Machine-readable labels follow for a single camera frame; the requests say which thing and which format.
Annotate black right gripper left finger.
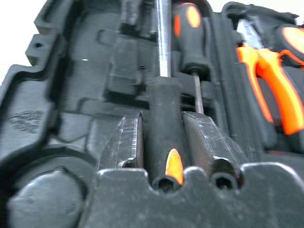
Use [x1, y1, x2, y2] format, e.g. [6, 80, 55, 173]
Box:
[96, 111, 145, 171]

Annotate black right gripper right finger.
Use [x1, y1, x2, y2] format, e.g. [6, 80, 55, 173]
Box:
[181, 112, 246, 189]

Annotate large black orange screwdriver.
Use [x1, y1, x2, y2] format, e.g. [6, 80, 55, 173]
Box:
[144, 0, 192, 193]

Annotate black plastic tool case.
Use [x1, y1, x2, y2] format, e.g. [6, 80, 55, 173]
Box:
[0, 0, 304, 228]

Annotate small black orange screwdriver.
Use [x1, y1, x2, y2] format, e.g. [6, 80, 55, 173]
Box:
[172, 2, 212, 114]

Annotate orange handled pliers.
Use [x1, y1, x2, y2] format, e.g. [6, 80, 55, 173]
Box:
[236, 19, 304, 136]

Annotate black orange tool handle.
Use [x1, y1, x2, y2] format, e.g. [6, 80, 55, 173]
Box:
[275, 23, 304, 68]

